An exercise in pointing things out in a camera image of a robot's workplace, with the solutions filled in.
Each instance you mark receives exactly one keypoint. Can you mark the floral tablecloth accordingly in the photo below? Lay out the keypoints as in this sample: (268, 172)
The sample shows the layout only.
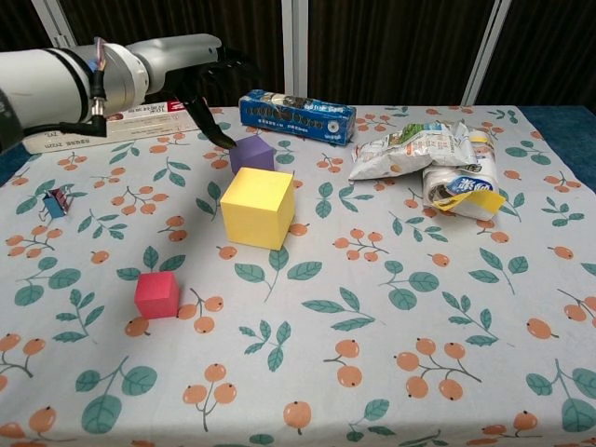
(349, 302)

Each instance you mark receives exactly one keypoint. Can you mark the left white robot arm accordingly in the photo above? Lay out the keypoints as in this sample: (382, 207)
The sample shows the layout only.
(46, 88)

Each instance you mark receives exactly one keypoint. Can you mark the crumpled silver snack bag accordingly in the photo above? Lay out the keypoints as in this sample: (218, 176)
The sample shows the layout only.
(400, 156)

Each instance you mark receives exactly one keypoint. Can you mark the long blue cookie box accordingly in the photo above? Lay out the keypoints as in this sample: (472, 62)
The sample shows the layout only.
(293, 116)

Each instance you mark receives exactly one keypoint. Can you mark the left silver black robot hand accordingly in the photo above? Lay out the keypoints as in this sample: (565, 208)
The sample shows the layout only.
(177, 60)

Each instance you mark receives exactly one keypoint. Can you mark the small blue binder clip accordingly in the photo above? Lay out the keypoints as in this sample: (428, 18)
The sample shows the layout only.
(58, 205)

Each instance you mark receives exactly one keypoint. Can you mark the large yellow foam cube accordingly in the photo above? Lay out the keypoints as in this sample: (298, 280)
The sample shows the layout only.
(253, 214)

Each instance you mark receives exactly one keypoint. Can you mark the long white red cookie box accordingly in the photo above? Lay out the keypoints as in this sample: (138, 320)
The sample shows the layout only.
(149, 121)

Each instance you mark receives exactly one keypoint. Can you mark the small red foam cube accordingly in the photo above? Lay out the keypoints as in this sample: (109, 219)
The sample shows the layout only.
(156, 295)

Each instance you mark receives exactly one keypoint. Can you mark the purple foam cube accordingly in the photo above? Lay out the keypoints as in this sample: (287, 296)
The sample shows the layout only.
(251, 156)

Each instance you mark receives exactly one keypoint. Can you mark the crumpled white blue yellow package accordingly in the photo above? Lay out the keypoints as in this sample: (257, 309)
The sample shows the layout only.
(470, 191)

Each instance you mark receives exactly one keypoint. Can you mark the dark folding screen panel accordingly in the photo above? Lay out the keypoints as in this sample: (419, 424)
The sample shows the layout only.
(139, 18)
(549, 46)
(386, 46)
(18, 23)

